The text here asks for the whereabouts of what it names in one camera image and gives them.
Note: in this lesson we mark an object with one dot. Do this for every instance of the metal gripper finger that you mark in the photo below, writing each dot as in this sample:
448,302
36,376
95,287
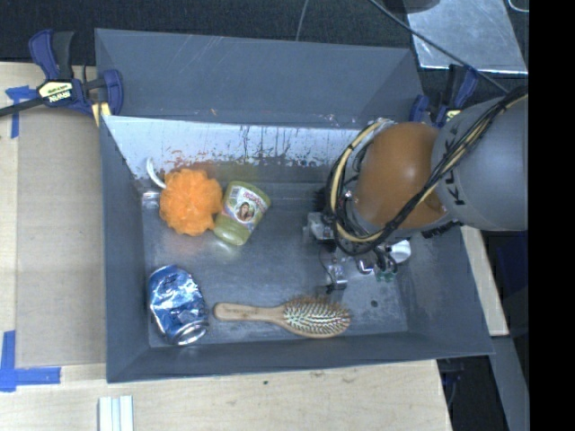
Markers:
365,266
338,280

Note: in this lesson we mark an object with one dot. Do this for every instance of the wooden hairbrush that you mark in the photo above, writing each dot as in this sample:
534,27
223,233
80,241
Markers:
310,317

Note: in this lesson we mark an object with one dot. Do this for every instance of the grey metal bin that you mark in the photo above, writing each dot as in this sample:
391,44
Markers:
278,258

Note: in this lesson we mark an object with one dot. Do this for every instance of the yellow-green plastic cup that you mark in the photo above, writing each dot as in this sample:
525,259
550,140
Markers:
242,213

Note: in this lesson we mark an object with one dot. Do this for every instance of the orange mesh bath sponge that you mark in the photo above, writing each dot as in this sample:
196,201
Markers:
191,202

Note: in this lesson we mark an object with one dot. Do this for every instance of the crushed blue drink can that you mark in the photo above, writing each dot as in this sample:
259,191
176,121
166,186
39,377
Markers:
177,303

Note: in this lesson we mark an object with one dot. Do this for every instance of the pale brown flat board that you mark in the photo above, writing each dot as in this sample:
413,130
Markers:
60,240

